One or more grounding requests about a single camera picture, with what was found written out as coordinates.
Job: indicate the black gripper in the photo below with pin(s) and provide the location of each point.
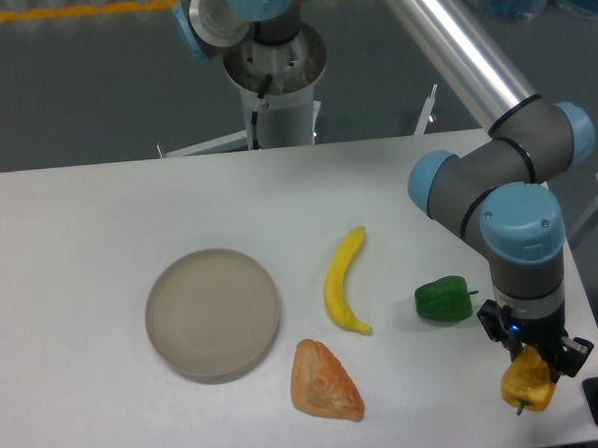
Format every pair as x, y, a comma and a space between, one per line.
547, 335

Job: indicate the yellow toy pepper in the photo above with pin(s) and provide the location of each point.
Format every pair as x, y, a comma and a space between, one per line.
527, 383

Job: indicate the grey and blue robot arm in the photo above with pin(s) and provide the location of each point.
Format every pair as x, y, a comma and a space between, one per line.
494, 198

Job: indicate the green toy pepper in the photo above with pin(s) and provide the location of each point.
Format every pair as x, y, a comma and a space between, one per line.
446, 299

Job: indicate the beige round plate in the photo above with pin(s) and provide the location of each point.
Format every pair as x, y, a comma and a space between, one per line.
213, 315

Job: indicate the yellow toy banana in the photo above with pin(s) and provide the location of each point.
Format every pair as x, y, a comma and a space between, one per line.
334, 296

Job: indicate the orange toy pastry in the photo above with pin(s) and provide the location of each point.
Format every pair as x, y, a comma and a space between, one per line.
321, 387

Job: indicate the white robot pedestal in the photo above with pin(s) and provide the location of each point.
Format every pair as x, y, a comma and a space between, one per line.
277, 85

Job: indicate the white metal frame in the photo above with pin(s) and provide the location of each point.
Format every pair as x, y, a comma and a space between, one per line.
229, 143

